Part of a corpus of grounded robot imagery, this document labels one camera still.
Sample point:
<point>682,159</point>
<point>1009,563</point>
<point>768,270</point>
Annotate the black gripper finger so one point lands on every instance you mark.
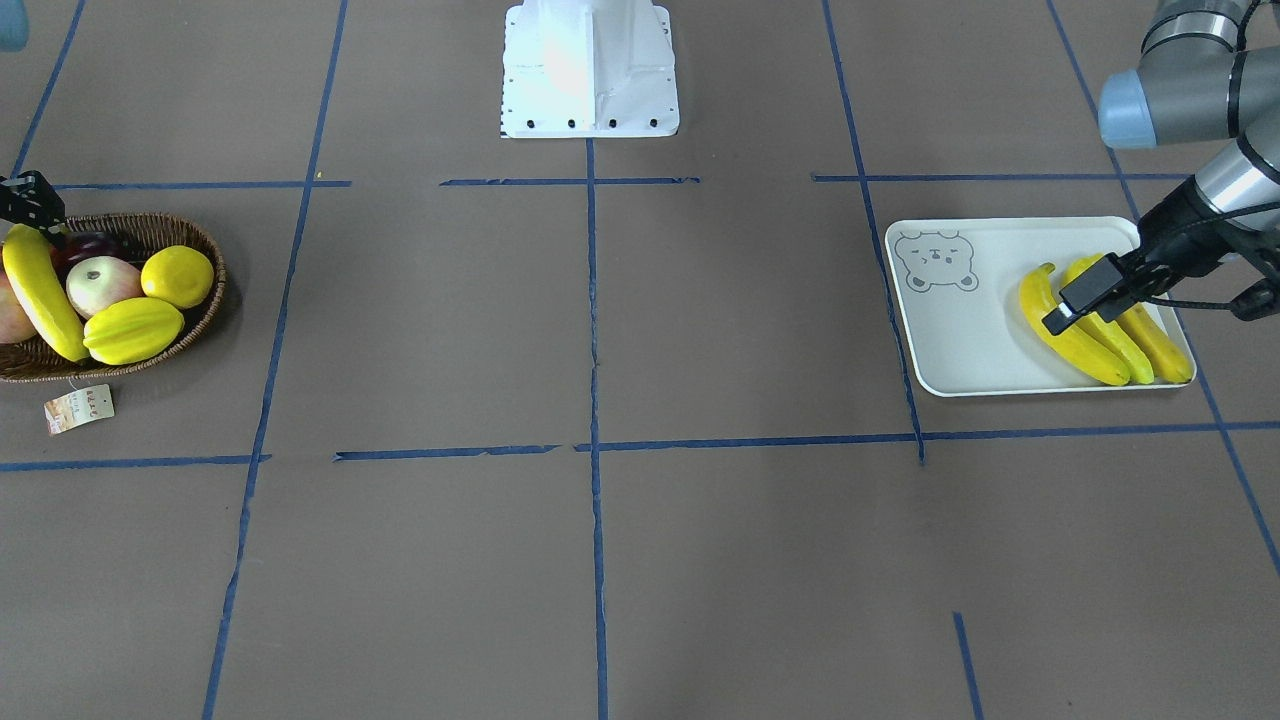
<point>29,199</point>
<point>1061,318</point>
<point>1103,288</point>

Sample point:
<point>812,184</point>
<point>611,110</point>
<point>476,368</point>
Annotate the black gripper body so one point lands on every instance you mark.
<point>1178,222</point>

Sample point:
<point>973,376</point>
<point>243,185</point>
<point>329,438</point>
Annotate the long yellow banana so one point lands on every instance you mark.
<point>1074,345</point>

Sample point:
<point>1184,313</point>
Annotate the bright yellow banana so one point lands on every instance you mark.
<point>1111,336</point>

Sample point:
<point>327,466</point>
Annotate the spotted yellow banana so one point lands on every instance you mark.
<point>1169,363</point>

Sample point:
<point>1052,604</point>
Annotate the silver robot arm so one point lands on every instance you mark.
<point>1196,80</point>

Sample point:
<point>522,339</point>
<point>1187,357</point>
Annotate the brown wicker basket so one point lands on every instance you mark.
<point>145,233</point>

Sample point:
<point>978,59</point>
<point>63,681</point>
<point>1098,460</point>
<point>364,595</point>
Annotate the dark red mango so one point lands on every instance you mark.
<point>86,245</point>

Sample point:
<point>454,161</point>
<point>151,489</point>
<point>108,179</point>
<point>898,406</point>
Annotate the pale green apple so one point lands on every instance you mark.
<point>94,284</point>

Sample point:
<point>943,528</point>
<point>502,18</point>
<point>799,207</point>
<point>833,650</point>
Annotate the white bear tray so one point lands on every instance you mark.
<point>957,281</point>

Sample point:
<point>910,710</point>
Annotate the red pink apple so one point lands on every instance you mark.
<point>15,326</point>

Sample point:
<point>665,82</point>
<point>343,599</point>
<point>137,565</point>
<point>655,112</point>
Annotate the yellow starfruit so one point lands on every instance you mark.
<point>132,331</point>

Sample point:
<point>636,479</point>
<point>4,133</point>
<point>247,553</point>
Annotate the yellow lemon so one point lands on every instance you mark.
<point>179,275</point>

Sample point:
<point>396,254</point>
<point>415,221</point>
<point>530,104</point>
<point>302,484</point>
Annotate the small snack packet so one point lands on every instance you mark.
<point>80,407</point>

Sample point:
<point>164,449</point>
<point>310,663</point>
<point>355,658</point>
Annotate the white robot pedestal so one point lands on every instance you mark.
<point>588,69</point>

